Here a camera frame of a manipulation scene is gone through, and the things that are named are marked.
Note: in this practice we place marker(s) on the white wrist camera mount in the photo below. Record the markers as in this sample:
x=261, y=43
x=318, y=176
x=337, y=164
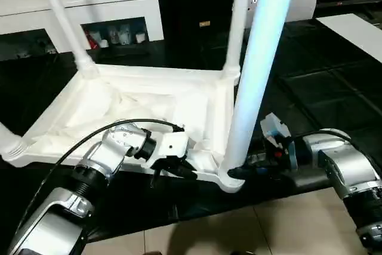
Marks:
x=173, y=144
x=276, y=123

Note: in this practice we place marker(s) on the grey cushion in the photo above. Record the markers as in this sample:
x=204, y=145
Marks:
x=301, y=1

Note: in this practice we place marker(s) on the white flat board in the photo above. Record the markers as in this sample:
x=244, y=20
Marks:
x=355, y=31

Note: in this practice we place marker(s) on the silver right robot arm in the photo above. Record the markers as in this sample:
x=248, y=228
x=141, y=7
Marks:
x=349, y=165

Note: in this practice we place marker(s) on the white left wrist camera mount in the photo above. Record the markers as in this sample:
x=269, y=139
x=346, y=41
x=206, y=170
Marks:
x=173, y=144

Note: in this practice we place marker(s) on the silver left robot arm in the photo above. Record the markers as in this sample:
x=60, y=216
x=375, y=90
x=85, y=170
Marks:
x=104, y=156

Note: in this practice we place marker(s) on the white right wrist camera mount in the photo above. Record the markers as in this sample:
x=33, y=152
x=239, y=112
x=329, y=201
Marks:
x=276, y=123

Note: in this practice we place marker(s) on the black bar with red light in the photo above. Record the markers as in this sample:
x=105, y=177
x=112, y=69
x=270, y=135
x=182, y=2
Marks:
x=352, y=2

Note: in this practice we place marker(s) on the white plastic table leg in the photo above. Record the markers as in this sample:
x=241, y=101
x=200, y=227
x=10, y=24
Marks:
x=256, y=73
x=238, y=13
x=12, y=144
x=59, y=13

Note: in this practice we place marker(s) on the white glass-door cabinet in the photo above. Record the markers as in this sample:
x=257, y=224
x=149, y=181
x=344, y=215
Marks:
x=119, y=7

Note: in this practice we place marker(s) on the black work mat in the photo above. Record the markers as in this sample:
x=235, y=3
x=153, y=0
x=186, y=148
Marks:
x=322, y=81

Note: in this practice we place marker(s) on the white plastic table top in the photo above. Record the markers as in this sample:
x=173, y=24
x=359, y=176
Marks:
x=149, y=81

